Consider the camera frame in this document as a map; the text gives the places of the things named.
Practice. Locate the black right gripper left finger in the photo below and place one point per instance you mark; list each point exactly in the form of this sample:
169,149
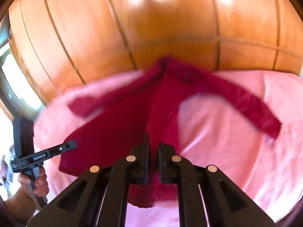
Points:
98,198

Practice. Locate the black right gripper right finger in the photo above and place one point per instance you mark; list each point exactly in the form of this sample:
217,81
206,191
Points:
206,196

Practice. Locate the dark red long-sleeve sweater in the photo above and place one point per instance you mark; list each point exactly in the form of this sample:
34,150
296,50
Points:
148,108

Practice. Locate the person's left forearm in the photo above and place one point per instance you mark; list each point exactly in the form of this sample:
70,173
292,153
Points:
21,205

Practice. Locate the person's left hand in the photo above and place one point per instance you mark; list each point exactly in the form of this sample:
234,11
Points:
41,184

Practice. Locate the wood-framed window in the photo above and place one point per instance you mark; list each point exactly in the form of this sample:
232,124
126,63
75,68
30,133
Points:
17,96

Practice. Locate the wooden wardrobe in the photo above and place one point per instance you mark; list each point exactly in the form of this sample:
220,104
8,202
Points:
65,43

